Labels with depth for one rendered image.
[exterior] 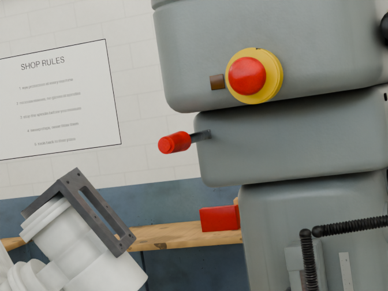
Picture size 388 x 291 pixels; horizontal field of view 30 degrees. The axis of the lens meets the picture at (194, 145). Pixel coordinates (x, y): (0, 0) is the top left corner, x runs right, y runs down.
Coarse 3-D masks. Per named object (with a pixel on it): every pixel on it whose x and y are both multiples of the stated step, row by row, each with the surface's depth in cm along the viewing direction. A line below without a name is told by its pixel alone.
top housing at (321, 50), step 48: (192, 0) 80; (240, 0) 78; (288, 0) 77; (336, 0) 76; (384, 0) 91; (192, 48) 81; (240, 48) 79; (288, 48) 77; (336, 48) 76; (384, 48) 82; (192, 96) 82; (288, 96) 79
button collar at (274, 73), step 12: (252, 48) 77; (264, 60) 76; (276, 60) 76; (228, 72) 78; (276, 72) 76; (228, 84) 78; (264, 84) 76; (276, 84) 76; (240, 96) 77; (252, 96) 77; (264, 96) 76
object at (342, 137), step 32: (320, 96) 87; (352, 96) 85; (384, 96) 86; (224, 128) 90; (256, 128) 89; (288, 128) 88; (320, 128) 86; (352, 128) 85; (384, 128) 85; (224, 160) 91; (256, 160) 89; (288, 160) 88; (320, 160) 87; (352, 160) 86; (384, 160) 85
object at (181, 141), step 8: (168, 136) 78; (176, 136) 80; (184, 136) 81; (192, 136) 85; (200, 136) 88; (208, 136) 90; (160, 144) 78; (168, 144) 78; (176, 144) 79; (184, 144) 81; (168, 152) 78
